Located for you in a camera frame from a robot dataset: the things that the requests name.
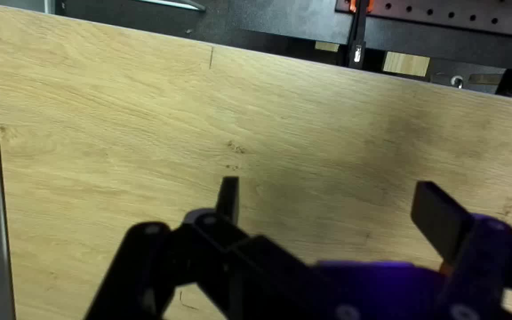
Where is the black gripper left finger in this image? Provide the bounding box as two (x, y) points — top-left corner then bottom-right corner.
(84, 176), (241, 320)

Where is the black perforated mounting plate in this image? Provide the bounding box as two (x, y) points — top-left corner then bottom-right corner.
(232, 0), (512, 75)

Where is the black orange bar clamp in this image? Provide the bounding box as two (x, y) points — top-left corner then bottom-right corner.
(347, 0), (372, 69)

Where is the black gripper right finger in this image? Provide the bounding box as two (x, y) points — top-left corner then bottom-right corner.
(411, 181), (512, 320)

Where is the small wooden spacer block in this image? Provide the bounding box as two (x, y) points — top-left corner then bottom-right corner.
(385, 52), (431, 77)

